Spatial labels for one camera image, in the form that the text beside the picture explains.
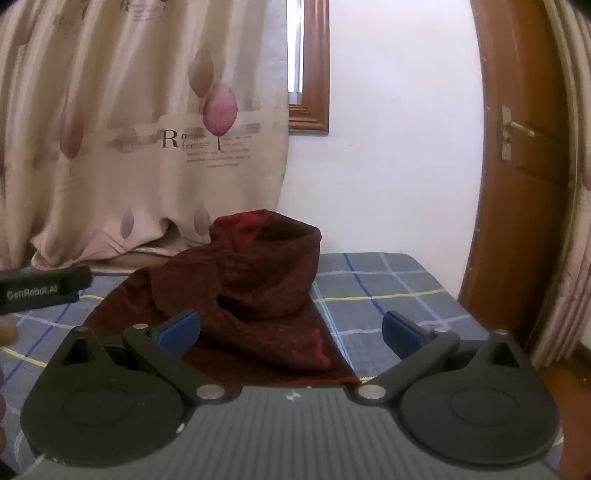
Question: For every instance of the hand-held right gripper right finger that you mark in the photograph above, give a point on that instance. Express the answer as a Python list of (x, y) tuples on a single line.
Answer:
[(400, 333)]

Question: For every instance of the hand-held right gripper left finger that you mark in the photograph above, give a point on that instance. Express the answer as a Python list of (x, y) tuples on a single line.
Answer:
[(179, 330)]

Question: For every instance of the dark red knit garment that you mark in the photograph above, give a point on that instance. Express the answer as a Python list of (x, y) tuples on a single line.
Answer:
[(268, 277)]

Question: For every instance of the grey plaid bedsheet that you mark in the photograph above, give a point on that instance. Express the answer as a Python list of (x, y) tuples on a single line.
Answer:
[(369, 288)]

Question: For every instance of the brown wooden door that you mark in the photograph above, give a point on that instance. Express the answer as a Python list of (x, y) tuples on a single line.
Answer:
[(517, 221)]

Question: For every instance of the beige leaf print curtain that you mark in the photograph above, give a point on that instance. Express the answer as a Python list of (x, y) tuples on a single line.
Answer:
[(138, 129)]

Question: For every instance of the beige striped curtain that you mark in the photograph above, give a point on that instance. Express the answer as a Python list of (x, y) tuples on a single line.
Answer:
[(570, 258)]

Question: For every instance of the wooden window frame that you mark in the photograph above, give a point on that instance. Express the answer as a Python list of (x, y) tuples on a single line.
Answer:
[(315, 69)]

